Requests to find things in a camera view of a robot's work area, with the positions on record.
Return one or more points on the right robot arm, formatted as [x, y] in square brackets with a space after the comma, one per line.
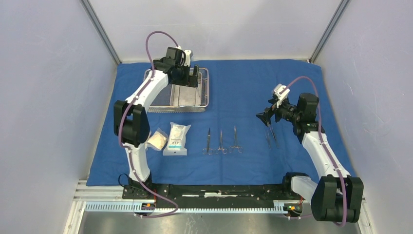
[337, 196]

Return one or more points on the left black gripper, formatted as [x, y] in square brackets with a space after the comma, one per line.
[190, 80]

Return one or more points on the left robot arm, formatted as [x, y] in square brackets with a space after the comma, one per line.
[131, 124]

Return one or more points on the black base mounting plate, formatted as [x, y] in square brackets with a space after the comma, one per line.
[212, 196]

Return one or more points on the slotted cable duct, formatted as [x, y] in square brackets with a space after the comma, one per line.
[146, 207]

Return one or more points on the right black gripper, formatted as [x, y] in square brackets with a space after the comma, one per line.
[265, 116]

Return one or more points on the steel surgical scissors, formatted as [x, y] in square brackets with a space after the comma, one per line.
[207, 150]

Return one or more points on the steel ring-handled forceps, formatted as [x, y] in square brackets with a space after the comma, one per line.
[221, 148]

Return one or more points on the blue surgical wrap cloth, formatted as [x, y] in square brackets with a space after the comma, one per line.
[239, 89]

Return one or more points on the steel hemostat forceps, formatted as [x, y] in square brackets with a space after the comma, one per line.
[235, 146]

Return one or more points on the beige gauze packet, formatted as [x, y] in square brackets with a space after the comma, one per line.
[158, 140]

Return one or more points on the metal mesh tray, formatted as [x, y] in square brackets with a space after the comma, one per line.
[161, 102]

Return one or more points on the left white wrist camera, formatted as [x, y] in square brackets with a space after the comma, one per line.
[187, 57]

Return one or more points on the steel toothed tissue forceps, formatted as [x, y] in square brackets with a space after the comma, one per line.
[274, 136]

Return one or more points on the white sterile packet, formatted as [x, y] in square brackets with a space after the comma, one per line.
[177, 140]

